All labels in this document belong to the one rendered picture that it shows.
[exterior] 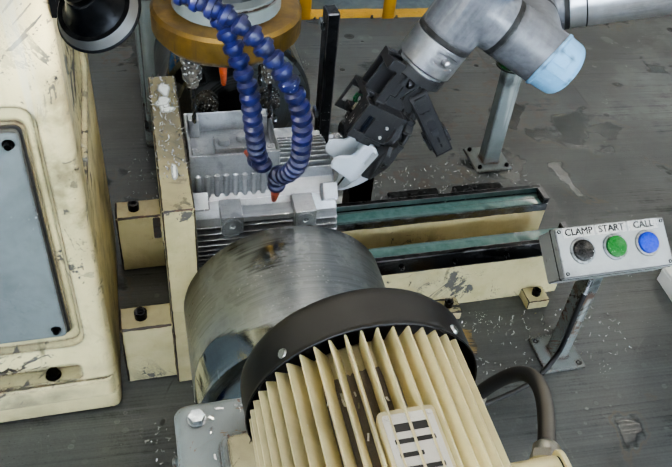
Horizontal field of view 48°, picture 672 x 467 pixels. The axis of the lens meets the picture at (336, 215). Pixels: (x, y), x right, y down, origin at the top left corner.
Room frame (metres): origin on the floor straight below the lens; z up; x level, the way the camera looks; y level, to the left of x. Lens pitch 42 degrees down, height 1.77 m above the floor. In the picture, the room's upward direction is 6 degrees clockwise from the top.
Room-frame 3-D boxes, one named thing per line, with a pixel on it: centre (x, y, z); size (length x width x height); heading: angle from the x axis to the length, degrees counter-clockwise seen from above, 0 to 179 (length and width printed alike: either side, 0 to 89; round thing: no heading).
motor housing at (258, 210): (0.85, 0.12, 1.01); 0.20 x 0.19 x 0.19; 107
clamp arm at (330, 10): (1.02, 0.04, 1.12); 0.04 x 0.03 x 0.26; 108
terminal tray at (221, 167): (0.84, 0.15, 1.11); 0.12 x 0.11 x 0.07; 107
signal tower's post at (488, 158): (1.30, -0.30, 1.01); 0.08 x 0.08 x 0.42; 18
